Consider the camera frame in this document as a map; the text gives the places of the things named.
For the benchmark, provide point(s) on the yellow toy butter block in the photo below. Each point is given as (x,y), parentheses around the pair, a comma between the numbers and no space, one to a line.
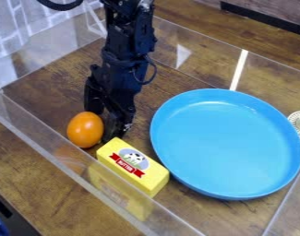
(135,167)

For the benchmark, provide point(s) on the clear acrylic enclosure wall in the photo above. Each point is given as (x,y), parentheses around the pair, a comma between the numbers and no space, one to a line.
(53,183)

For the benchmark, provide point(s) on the orange ball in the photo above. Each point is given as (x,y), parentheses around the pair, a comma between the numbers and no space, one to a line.
(84,129)

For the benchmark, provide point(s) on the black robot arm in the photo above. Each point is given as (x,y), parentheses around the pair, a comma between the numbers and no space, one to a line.
(130,33)

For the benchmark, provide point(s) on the blue round tray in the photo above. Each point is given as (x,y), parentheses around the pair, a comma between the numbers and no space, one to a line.
(226,143)

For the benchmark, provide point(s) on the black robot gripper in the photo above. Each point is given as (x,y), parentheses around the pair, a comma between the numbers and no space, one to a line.
(110,88)

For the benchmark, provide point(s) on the clear acrylic triangular bracket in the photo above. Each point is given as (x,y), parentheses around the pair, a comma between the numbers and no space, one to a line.
(95,26)

